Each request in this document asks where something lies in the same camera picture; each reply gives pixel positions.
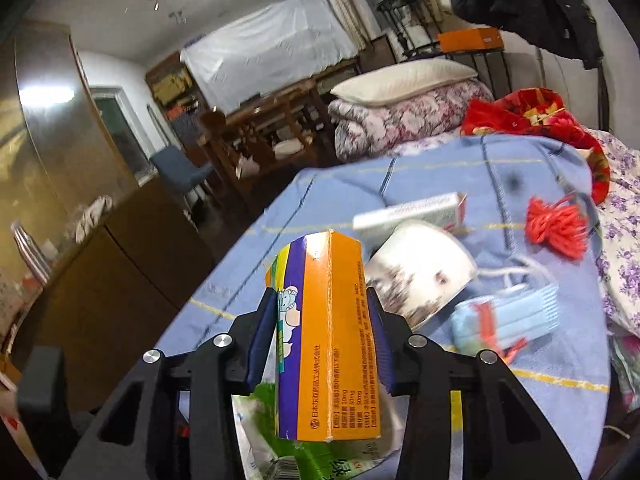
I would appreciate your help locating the white pillow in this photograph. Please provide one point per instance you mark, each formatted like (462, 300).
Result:
(400, 82)

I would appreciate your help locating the wooden shelf with boxes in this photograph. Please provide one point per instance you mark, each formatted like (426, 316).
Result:
(170, 85)

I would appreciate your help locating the long white cardboard box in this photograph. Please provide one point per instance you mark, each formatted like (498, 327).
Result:
(400, 215)

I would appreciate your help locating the brown wooden wardrobe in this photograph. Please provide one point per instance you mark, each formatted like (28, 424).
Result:
(125, 270)

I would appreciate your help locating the orange and purple medicine box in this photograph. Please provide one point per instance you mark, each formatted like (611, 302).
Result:
(330, 335)

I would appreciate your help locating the white cloth cover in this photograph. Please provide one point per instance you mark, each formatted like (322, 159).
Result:
(265, 55)

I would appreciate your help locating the blue upholstered chair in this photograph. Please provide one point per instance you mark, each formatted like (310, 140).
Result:
(177, 165)

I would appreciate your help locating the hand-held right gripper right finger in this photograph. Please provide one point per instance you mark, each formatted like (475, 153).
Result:
(382, 347)

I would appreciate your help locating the wooden chair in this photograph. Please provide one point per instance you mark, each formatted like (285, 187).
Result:
(220, 135)

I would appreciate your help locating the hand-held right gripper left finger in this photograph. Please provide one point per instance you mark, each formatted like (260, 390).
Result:
(262, 332)

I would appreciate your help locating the black round metal stool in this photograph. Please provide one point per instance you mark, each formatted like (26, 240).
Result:
(400, 0)

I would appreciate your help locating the red patterned blanket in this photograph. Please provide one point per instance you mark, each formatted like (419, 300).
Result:
(525, 115)

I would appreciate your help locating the blue face mask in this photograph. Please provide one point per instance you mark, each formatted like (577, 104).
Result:
(515, 320)

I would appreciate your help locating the blue checked blanket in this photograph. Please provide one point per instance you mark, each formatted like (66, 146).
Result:
(350, 195)

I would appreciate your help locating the purple floral bed sheet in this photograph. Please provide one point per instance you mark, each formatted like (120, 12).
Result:
(620, 240)

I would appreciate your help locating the wooden dining table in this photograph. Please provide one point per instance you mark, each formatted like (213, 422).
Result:
(285, 97)

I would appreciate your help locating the white framed door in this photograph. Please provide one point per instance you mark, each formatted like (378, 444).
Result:
(120, 130)

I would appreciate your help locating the black coat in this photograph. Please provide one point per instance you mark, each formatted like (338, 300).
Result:
(525, 0)

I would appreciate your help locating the white towel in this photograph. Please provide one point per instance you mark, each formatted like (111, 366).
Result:
(92, 217)

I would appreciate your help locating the folded floral quilt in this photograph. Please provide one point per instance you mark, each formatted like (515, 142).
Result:
(400, 120)

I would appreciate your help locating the green and white plastic package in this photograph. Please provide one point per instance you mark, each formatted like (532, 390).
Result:
(320, 462)

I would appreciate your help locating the black metal bed headboard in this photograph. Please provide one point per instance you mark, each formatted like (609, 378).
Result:
(492, 72)

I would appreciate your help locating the beige curtain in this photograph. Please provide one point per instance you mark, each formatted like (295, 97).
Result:
(345, 5)

